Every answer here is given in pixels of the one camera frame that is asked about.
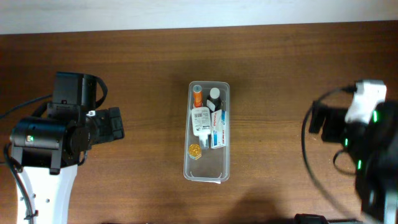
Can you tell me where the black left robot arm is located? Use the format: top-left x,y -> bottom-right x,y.
10,103 -> 124,223

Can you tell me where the white Panadol box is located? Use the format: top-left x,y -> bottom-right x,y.
211,110 -> 227,149

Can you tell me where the small jar gold lid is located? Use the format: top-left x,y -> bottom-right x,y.
188,144 -> 202,160

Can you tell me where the clear plastic container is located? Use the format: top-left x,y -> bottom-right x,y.
183,81 -> 230,184

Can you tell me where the orange tablet tube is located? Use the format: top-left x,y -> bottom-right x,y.
193,85 -> 203,108

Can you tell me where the dark bottle white cap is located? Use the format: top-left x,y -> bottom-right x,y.
206,88 -> 222,112

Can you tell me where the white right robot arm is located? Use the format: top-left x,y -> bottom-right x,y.
309,101 -> 397,223

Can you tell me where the white squeeze bottle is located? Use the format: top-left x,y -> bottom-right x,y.
191,107 -> 211,149

